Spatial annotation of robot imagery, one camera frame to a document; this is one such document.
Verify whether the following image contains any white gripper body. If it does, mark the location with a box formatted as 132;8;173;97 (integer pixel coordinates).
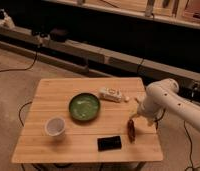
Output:
129;100;157;126

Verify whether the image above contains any red chili pepper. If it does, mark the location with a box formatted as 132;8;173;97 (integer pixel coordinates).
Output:
127;119;135;142

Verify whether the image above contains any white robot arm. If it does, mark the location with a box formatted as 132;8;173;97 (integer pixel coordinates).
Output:
132;78;200;132

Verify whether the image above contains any beige sponge piece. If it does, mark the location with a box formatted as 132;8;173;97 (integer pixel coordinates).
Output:
135;97;142;103

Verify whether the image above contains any white squeeze bottle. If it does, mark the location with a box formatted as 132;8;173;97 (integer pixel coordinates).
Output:
99;87;130;103

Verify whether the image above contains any black rectangular box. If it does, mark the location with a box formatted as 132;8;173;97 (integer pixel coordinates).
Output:
97;136;122;151

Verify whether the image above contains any green bowl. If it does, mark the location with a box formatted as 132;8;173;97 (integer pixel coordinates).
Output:
68;93;101;121

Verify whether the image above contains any white plastic cup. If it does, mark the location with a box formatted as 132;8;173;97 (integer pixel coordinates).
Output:
45;117;65;140

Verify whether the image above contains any dark device on ledge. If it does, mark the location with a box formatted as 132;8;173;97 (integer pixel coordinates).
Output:
50;29;69;42

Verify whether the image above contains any white figure on ledge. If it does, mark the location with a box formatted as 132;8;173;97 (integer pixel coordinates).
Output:
0;9;15;29

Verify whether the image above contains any black cable right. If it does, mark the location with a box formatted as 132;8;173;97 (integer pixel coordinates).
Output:
182;119;200;171

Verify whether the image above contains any black floor cable left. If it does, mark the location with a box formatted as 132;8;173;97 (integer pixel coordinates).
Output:
0;49;39;74

